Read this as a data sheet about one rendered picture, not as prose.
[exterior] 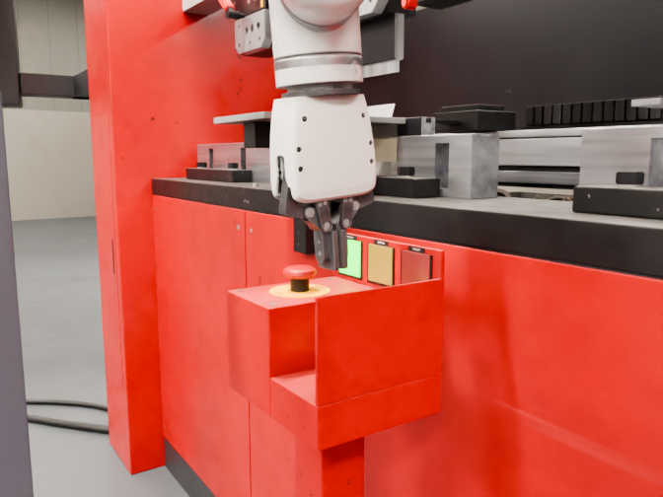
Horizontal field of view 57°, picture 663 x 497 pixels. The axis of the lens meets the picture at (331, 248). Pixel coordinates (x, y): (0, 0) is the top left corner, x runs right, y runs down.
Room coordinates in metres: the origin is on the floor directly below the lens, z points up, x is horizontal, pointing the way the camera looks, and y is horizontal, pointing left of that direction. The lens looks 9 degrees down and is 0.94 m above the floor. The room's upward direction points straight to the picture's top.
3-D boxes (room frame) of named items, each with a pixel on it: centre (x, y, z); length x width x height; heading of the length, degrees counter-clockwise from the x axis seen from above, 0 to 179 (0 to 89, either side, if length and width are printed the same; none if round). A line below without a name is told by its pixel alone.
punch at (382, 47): (1.11, -0.09, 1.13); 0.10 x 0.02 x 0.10; 34
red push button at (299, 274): (0.70, 0.04, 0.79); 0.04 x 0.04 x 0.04
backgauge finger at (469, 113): (1.19, -0.22, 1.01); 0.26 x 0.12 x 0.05; 124
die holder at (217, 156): (1.56, 0.22, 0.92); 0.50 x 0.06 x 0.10; 34
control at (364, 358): (0.66, 0.00, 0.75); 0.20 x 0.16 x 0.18; 34
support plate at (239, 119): (1.02, 0.04, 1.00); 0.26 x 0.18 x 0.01; 124
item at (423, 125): (1.08, -0.10, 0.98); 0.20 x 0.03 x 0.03; 34
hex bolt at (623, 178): (0.65, -0.32, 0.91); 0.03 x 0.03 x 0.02
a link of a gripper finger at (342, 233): (0.61, -0.01, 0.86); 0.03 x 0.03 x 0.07; 34
